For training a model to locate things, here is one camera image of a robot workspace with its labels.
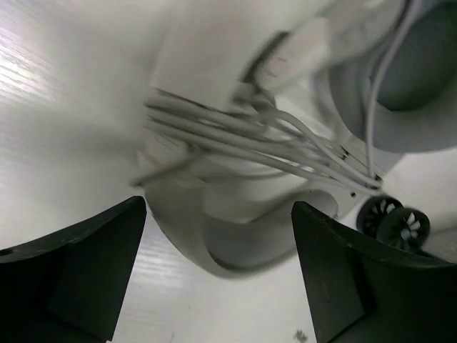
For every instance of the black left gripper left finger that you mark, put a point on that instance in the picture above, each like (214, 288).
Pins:
(69, 286)

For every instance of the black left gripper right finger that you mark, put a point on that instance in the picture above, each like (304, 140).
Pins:
(362, 290)

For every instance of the grey suitcase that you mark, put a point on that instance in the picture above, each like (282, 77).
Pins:
(385, 219)

